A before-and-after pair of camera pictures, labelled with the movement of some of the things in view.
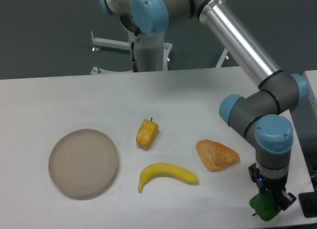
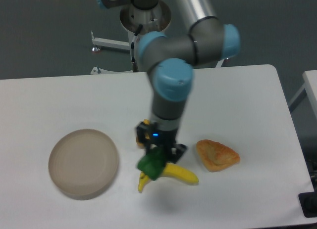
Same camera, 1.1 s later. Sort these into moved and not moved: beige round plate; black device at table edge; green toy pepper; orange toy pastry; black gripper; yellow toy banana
Moved: green toy pepper; black gripper
Not moved: yellow toy banana; black device at table edge; orange toy pastry; beige round plate
